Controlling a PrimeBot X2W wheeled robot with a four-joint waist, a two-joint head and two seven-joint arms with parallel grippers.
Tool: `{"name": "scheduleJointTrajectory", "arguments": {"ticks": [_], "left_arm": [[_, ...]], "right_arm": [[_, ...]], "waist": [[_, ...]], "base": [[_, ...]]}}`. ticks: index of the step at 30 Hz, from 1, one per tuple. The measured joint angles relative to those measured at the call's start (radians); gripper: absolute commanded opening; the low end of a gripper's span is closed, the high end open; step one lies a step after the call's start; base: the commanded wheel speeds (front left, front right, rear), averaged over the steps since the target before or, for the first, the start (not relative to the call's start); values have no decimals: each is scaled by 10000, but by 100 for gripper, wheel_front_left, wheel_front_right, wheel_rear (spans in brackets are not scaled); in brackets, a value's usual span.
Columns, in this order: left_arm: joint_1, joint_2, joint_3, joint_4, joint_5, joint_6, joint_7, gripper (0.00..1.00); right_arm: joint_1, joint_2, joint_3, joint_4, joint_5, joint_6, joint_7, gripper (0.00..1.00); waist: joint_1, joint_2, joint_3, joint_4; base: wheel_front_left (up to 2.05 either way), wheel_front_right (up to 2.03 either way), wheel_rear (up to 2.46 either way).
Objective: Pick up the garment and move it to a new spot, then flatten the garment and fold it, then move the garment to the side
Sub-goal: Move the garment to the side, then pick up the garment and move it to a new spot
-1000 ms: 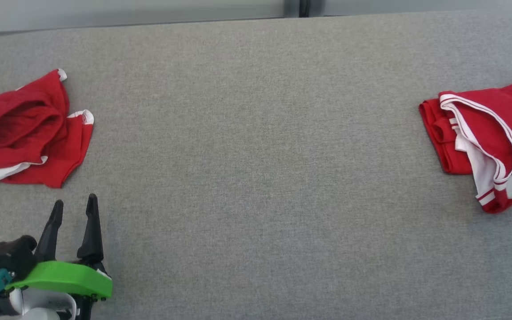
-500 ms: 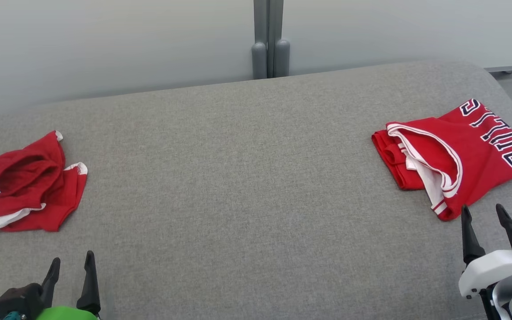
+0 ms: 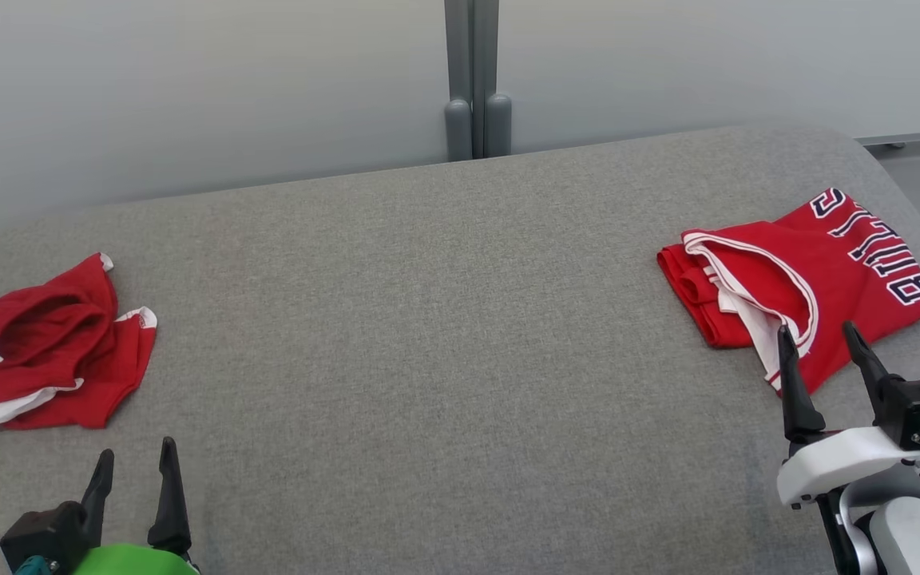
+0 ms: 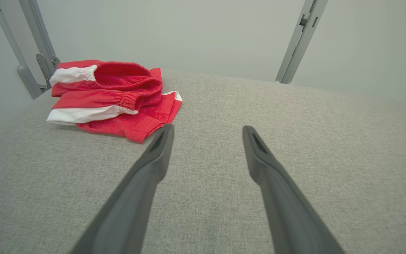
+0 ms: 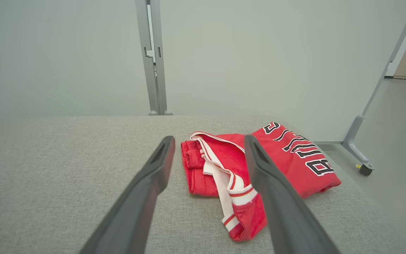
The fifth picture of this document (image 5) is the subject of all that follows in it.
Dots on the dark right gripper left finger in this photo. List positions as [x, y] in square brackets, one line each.
[136, 204]

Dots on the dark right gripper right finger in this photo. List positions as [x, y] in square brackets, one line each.
[284, 211]

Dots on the red white jersey shirt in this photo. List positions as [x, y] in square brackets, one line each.
[220, 155]

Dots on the black caster wheel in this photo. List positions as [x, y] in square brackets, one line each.
[365, 170]

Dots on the grey partition leg frame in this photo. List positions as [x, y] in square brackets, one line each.
[356, 137]

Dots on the grey partition post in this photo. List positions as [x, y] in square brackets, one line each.
[153, 70]

